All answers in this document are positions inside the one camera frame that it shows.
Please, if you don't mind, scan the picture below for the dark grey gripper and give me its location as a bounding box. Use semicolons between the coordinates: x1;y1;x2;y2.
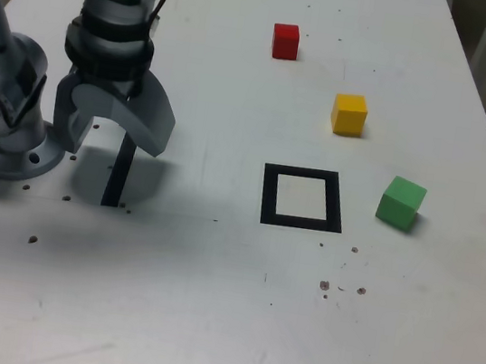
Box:
47;56;184;169

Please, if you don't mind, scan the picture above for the red cube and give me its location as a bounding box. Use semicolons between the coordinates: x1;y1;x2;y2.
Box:
269;21;303;62

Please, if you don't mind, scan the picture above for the yellow cube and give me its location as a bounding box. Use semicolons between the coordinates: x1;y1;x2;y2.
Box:
328;91;371;139

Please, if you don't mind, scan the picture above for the green cube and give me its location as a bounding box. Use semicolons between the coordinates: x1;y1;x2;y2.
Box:
373;172;430;234

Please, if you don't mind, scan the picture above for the black tape square outline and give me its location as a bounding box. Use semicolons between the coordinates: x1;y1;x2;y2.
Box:
255;160;351;237

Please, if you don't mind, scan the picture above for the black tape strip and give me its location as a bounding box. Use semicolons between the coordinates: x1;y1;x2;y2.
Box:
100;125;140;210

